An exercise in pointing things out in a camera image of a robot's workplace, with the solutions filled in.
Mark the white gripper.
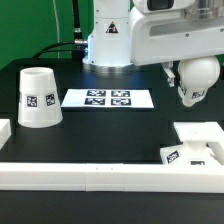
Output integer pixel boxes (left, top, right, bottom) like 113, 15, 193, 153
129, 7, 224, 87

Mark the white fiducial marker sheet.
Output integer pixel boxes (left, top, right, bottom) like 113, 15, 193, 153
62, 89, 154, 109

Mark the white lamp base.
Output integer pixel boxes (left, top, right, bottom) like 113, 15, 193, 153
160, 122, 221, 166

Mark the thin grey cable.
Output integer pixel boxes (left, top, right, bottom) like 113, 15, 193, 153
52, 0, 62, 60

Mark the white front fence bar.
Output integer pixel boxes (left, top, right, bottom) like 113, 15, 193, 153
0, 163, 224, 193

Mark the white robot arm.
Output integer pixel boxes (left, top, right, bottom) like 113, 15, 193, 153
83, 0, 224, 87

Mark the white left fence bar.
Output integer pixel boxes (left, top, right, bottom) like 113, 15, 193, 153
0, 119, 11, 150

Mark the white lamp shade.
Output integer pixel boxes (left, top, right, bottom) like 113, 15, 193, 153
18, 67, 63, 128

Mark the black cable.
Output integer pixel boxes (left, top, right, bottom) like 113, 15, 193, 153
32, 0, 89, 60

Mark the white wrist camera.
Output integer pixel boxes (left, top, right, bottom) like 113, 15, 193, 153
133, 0, 195, 14

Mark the white fence bar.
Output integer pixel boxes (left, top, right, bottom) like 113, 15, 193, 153
0, 163, 224, 193
0, 119, 11, 150
207, 122, 224, 165

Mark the white right fence bar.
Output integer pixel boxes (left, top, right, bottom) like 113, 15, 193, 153
207, 122, 224, 165

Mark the white lamp bulb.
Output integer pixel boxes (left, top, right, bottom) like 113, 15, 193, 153
178, 56, 220, 107

